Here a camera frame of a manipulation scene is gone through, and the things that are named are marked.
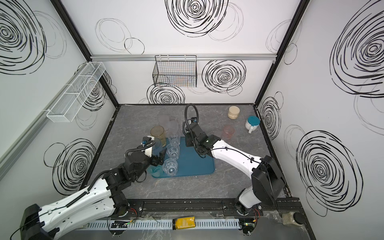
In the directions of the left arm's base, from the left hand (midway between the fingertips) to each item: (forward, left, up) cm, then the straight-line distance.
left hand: (160, 147), depth 76 cm
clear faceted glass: (-4, -3, -17) cm, 18 cm away
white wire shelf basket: (+13, +46, +15) cm, 50 cm away
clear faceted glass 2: (+5, -4, -14) cm, 15 cm away
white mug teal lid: (+27, -56, -13) cm, 64 cm away
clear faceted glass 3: (+16, -3, -14) cm, 22 cm away
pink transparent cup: (+20, -39, -13) cm, 46 cm away
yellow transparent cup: (+14, +5, -6) cm, 16 cm away
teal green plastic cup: (-10, +1, -5) cm, 12 cm away
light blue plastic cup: (-6, -1, +7) cm, 9 cm away
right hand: (+9, -13, -3) cm, 16 cm away
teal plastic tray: (+1, -9, -18) cm, 20 cm away
